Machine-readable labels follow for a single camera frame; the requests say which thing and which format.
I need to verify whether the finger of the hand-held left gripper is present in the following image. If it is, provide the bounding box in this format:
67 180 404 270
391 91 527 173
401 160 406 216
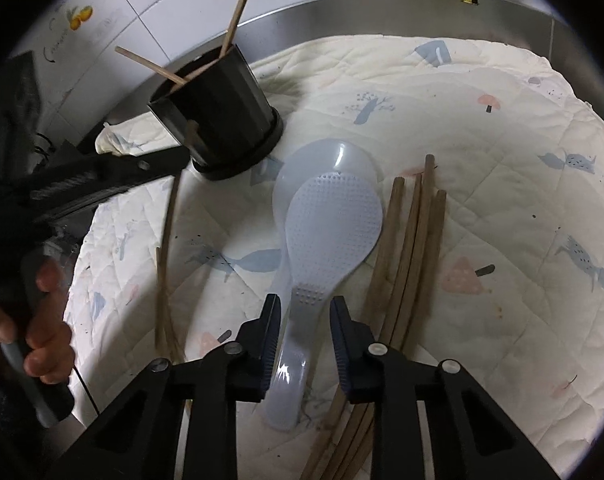
32 146 190 221

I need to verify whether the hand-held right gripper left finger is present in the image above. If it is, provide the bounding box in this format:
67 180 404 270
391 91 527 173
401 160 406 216
46 294 283 480

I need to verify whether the cream quilted printed mat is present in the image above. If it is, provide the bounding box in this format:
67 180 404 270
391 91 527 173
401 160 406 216
64 35 604 480

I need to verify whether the translucent white plastic spoon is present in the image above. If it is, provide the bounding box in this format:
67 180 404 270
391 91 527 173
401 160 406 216
272 138 383 308

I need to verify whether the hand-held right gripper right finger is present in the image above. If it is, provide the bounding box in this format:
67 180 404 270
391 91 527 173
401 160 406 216
329 296 563 480

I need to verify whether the black cable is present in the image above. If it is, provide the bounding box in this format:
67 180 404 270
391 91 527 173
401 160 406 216
70 366 101 417

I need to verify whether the white dotted rice paddle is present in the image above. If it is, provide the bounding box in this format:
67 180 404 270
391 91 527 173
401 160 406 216
265 171 384 432

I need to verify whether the person's left hand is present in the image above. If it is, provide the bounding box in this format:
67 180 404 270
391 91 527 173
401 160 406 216
0 259 76 386

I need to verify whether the black utensil holder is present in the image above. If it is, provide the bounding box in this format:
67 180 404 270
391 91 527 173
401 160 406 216
146 44 284 182

